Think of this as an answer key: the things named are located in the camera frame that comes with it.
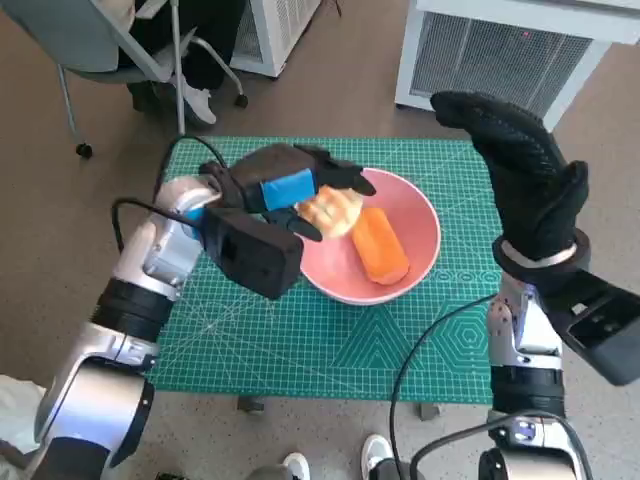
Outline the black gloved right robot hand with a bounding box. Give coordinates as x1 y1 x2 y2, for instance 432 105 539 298
429 90 590 261

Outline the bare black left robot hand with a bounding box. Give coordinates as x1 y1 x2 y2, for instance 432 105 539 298
198 142 377 242

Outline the round toy bread bun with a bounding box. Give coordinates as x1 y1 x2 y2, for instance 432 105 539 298
294 184 364 240

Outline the pink bowl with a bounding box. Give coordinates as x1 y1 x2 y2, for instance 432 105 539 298
298 167 442 307

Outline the long toy bread loaf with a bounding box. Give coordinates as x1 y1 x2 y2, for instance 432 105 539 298
351 207 411 286

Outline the small white cabinet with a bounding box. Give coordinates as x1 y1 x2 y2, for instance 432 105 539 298
229 0 324 79

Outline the seated person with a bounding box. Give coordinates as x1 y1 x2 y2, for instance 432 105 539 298
117 0 249 126

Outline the large white grille cabinet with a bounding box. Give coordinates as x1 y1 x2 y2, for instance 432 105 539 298
393 0 640 132

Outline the green cutting mat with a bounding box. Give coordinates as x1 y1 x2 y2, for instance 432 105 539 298
144 134 501 405

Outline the grey wheeled chair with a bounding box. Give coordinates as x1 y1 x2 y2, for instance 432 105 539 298
0 0 250 160

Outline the white shoe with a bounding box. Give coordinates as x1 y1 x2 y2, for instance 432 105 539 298
282 452 310 480
360 433 395 471

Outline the standing person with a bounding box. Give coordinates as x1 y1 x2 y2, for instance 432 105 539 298
0 372 49 471

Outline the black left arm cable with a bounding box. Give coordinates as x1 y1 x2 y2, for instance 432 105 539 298
159 134 231 186
110 198 206 251

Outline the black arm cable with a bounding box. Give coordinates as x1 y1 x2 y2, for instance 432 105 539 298
110 198 206 251
409 410 594 480
388 293 496 480
159 134 231 186

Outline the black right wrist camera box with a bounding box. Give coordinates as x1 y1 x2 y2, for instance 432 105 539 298
534 267 640 387

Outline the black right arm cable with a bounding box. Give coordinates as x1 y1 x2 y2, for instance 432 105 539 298
388 293 496 480
409 410 594 480

